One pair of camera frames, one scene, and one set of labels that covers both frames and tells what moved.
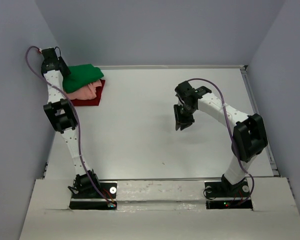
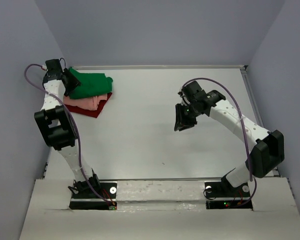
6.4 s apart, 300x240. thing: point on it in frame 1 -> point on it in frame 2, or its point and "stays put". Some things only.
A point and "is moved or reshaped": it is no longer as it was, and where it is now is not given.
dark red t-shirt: [95, 101] -> [95, 113]
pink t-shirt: [88, 92] -> [90, 103]
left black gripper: [65, 71] -> [74, 82]
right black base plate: [220, 195] stays put
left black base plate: [96, 201] stays put
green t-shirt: [81, 75] is moved or reshaped
